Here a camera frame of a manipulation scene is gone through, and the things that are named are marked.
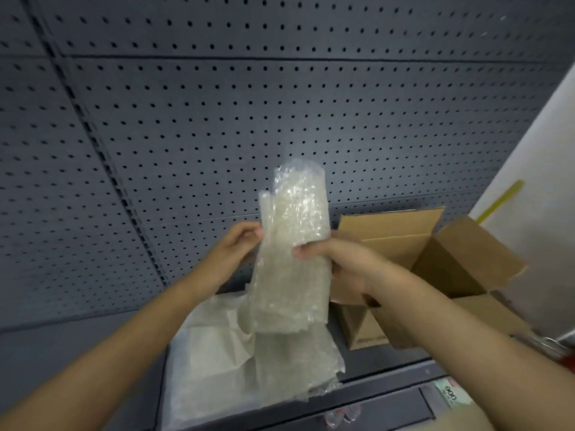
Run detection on person's right hand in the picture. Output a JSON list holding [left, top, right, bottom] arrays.
[[292, 238, 397, 306]]

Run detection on person's left hand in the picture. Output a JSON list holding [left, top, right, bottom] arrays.
[[204, 222, 264, 290]]

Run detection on clear bubble wrap sheet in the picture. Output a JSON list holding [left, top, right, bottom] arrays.
[[248, 159, 346, 402]]

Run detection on person's left forearm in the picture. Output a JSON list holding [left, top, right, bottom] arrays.
[[0, 265, 226, 431]]

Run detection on person's right forearm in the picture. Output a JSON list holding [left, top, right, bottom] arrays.
[[365, 264, 575, 431]]

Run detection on grey perforated pegboard panel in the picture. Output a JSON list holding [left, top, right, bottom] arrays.
[[0, 0, 575, 333]]

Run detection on white translucent plastic sheet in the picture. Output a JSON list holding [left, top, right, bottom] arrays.
[[161, 285, 261, 429]]

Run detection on open brown cardboard box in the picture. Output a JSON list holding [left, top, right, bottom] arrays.
[[329, 206, 534, 351]]

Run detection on small clear bottles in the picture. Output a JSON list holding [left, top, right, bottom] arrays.
[[323, 405, 361, 424]]

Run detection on yellow strip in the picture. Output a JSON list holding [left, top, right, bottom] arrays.
[[475, 180, 526, 225]]

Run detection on white and green shelf label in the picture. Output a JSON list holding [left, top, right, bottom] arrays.
[[432, 378, 473, 408]]

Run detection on grey metal shelf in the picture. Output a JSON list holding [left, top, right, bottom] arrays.
[[0, 283, 454, 431]]

